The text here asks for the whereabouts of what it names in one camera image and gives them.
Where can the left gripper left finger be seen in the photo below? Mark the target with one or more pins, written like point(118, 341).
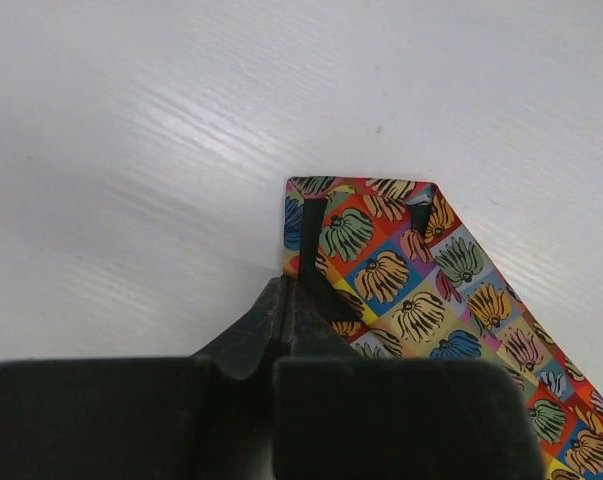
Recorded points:
point(254, 340)

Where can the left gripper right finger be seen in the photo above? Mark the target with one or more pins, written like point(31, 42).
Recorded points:
point(304, 332)

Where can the colourful squares patterned tie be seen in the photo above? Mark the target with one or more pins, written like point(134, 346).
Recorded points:
point(416, 283)

